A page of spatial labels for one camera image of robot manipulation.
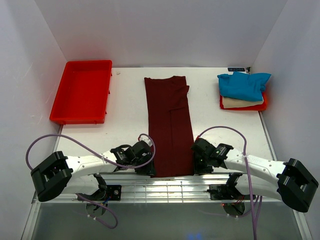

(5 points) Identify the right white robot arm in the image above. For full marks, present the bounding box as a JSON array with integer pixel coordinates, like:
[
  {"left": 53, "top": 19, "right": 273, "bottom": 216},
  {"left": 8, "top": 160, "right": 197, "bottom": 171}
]
[{"left": 191, "top": 138, "right": 319, "bottom": 213}]

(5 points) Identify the small black label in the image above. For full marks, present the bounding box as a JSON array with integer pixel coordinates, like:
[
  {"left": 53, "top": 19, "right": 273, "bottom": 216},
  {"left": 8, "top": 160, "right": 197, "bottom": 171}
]
[{"left": 227, "top": 67, "right": 246, "bottom": 72}]

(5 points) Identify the large red tray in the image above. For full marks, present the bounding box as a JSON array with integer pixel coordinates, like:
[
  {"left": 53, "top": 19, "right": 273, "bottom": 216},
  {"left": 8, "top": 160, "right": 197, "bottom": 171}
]
[{"left": 49, "top": 60, "right": 113, "bottom": 125}]

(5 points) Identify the blue folded t shirt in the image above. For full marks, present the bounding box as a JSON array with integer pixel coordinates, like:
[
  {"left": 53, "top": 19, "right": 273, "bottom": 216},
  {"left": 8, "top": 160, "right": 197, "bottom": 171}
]
[{"left": 217, "top": 71, "right": 271, "bottom": 102}]

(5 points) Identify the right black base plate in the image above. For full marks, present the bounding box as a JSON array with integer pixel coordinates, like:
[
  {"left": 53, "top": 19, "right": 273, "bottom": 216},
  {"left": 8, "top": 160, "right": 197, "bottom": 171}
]
[{"left": 207, "top": 184, "right": 250, "bottom": 201}]

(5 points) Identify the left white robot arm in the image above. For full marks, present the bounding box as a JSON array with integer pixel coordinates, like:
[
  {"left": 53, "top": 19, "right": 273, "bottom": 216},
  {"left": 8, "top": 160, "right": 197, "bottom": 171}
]
[{"left": 30, "top": 133, "right": 156, "bottom": 203}]

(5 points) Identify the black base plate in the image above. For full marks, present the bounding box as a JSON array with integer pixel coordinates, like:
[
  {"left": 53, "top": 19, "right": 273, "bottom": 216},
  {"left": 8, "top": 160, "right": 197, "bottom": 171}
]
[
  {"left": 79, "top": 185, "right": 122, "bottom": 201},
  {"left": 207, "top": 184, "right": 250, "bottom": 201}
]

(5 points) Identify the maroon t shirt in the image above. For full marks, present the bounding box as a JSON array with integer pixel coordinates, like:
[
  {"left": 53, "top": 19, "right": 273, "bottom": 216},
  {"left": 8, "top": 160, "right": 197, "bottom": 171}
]
[{"left": 144, "top": 76, "right": 194, "bottom": 178}]

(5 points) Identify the aluminium rail frame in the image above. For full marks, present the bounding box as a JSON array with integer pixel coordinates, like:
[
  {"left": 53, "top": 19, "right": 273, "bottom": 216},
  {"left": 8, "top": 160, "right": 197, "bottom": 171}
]
[{"left": 31, "top": 171, "right": 301, "bottom": 205}]

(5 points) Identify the small red tray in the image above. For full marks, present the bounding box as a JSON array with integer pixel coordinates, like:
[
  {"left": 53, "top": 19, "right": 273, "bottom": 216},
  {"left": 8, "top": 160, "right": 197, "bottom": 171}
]
[{"left": 219, "top": 92, "right": 268, "bottom": 111}]

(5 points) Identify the beige folded t shirt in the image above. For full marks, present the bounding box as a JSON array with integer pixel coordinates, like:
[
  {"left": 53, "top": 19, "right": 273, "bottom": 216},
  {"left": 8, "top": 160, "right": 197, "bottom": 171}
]
[{"left": 221, "top": 96, "right": 264, "bottom": 109}]

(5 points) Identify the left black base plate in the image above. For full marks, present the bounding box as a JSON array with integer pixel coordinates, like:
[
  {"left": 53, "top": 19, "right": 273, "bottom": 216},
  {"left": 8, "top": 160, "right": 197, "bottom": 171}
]
[{"left": 79, "top": 185, "right": 122, "bottom": 201}]

